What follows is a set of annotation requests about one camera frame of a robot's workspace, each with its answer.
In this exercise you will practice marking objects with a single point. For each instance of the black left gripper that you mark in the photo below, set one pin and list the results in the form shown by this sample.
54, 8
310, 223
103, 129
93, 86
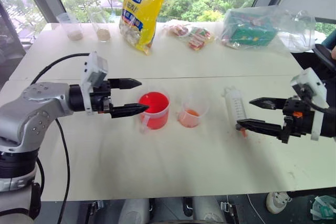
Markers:
101, 98

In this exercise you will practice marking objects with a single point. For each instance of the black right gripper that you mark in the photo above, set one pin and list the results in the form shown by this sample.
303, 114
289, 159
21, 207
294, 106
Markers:
299, 125

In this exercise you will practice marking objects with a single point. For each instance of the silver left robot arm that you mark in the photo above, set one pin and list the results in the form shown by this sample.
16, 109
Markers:
31, 113

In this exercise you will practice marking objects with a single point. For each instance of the large clear plastic syringe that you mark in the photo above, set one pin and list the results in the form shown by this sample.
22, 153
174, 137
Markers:
236, 106

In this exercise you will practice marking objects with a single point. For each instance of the large clear cup red liquid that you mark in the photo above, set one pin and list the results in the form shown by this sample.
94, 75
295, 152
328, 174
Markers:
155, 115

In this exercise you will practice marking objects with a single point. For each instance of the small clear cup orange liquid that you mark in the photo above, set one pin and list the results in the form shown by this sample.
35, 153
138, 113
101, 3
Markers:
190, 119

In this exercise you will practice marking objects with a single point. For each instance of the clear cup with beige grains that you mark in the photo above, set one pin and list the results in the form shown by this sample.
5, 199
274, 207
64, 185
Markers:
103, 33
74, 33

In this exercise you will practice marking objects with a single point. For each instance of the small red snack packet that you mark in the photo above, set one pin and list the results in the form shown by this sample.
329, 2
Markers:
177, 30

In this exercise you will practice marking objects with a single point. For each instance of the yellow snack bag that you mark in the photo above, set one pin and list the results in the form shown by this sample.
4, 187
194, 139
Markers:
143, 11

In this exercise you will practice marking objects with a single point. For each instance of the white sneaker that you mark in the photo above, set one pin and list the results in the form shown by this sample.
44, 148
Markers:
277, 203

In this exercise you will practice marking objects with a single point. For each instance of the clear plastic bag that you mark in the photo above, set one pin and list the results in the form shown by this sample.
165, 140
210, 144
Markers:
291, 27

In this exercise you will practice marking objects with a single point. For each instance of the red green snack packet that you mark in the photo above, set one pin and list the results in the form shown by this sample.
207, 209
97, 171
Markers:
199, 39

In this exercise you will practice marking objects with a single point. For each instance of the green white crumpled packaging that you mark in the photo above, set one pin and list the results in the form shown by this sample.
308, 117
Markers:
324, 208

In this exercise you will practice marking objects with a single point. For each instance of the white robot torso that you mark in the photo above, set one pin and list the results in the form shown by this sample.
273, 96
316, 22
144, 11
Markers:
15, 208

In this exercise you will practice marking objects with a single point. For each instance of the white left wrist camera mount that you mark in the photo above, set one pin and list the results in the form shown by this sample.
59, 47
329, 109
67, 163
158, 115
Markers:
90, 73

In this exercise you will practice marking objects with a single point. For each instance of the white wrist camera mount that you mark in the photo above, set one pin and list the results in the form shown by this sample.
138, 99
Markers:
90, 73
311, 82

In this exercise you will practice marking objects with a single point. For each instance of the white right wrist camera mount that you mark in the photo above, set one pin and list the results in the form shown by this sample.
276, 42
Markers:
311, 82

